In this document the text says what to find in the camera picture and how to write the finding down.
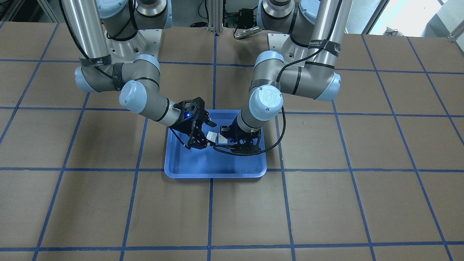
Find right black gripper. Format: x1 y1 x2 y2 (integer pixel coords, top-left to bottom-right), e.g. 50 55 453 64
170 97 217 150

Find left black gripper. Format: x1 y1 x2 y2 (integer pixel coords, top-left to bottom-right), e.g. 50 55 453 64
220 115 262 155

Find white block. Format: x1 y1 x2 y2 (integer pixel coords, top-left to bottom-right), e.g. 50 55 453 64
207 132 218 143
218 134 228 144

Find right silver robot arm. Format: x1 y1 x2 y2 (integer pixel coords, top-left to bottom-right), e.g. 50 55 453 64
59 0 216 150

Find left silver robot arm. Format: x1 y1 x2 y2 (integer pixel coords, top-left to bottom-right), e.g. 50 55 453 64
213 0 352 156

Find blue plastic tray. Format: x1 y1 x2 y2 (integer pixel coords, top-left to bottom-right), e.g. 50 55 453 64
164 130 267 178

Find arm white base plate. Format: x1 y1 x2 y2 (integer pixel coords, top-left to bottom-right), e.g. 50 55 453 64
267 33 293 64
105 29 163 63

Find aluminium frame post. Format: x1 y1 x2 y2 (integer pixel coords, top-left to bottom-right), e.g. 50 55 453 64
204 0 225 34

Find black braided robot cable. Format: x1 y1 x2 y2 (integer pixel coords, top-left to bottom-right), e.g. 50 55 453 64
213 54 327 157

